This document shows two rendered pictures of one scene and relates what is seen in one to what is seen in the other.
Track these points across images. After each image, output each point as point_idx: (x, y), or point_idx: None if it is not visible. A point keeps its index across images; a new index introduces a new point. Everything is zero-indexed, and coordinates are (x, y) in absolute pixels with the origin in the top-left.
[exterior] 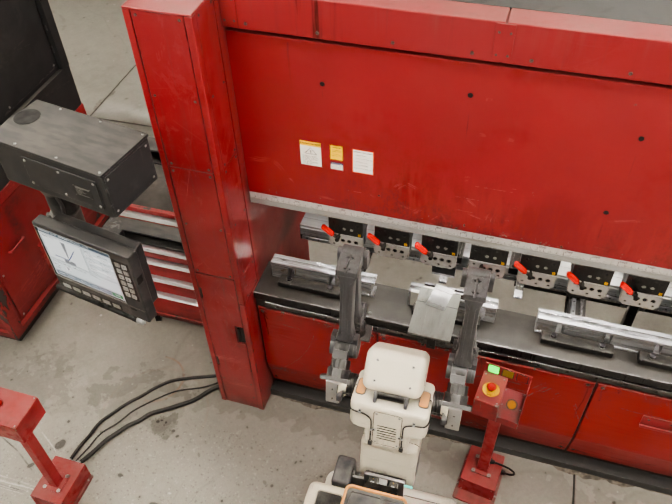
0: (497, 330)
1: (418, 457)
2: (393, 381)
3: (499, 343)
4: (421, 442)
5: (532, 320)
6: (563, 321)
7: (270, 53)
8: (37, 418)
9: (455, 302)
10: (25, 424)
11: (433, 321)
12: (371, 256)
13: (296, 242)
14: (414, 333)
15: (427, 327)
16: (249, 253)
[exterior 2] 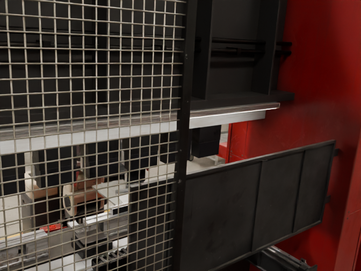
0: (74, 234)
1: (66, 194)
2: None
3: (65, 229)
4: (71, 199)
5: (51, 254)
6: (16, 236)
7: None
8: (223, 155)
9: (114, 200)
10: (219, 149)
11: (114, 187)
12: None
13: (304, 253)
14: (117, 180)
15: (114, 184)
16: (240, 149)
